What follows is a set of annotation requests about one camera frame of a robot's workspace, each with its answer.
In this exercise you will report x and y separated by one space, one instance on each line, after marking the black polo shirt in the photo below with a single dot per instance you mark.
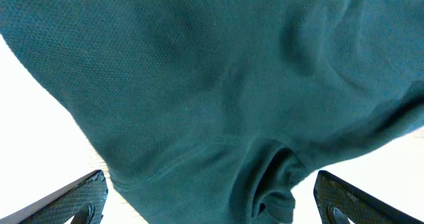
211 111

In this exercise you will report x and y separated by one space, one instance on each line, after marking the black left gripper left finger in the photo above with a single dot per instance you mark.
81 201

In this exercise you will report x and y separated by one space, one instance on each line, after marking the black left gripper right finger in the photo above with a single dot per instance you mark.
339 202

